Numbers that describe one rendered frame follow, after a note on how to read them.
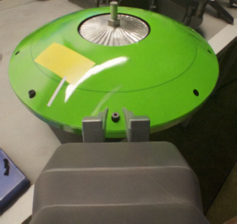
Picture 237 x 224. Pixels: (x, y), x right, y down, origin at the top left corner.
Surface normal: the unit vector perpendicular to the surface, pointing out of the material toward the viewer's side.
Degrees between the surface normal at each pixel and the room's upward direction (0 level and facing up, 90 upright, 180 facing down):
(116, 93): 23
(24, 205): 0
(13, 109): 0
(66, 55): 11
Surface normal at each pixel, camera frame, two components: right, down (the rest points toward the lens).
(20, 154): 0.01, -0.65
